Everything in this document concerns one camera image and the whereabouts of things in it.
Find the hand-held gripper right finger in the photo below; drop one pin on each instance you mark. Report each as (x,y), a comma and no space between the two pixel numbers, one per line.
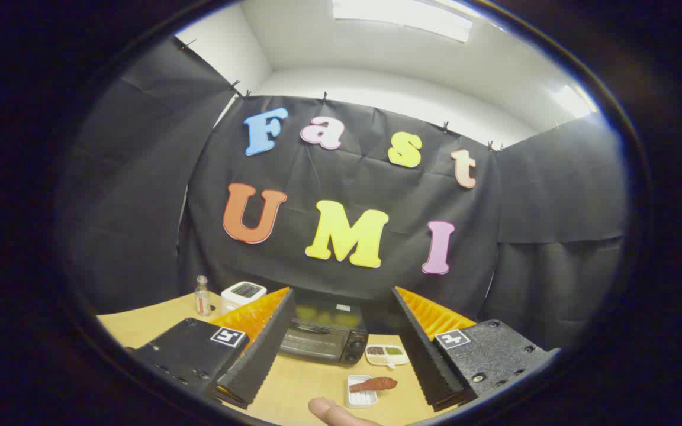
(421,349)

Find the small glass bottle orange label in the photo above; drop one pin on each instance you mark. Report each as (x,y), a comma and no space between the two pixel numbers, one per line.
(202,303)

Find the red meat steak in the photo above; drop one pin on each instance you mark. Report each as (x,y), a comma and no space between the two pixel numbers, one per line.
(376,384)

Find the small ceiling light panel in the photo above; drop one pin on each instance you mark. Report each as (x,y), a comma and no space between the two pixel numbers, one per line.
(575,102)

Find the long ceiling light panel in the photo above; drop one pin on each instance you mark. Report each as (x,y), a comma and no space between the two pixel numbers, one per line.
(400,15)

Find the black toaster oven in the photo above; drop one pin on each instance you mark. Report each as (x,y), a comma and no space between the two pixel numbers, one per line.
(317,343)

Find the white ribbed plastic tray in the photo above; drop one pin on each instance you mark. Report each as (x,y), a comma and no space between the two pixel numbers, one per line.
(360,400)

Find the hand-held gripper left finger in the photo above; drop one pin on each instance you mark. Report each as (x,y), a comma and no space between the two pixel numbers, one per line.
(267,343)

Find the white divided dish with grains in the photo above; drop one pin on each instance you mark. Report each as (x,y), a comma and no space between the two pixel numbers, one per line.
(397,358)

